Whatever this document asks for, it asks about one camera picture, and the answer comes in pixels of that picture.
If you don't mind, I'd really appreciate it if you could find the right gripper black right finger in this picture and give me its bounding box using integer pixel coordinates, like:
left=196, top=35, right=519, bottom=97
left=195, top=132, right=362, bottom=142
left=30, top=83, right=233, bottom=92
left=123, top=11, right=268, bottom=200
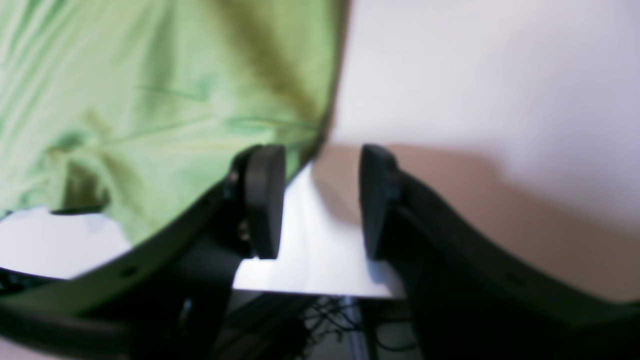
left=359, top=144, right=640, bottom=360

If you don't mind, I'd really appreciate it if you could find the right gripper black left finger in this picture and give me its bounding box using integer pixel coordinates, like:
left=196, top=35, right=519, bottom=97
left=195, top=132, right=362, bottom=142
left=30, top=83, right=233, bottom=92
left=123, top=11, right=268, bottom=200
left=1, top=145, right=286, bottom=360

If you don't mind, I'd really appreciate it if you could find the green t-shirt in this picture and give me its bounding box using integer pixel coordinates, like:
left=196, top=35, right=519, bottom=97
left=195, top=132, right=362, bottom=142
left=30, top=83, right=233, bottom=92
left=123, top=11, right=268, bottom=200
left=0, top=0, right=348, bottom=245

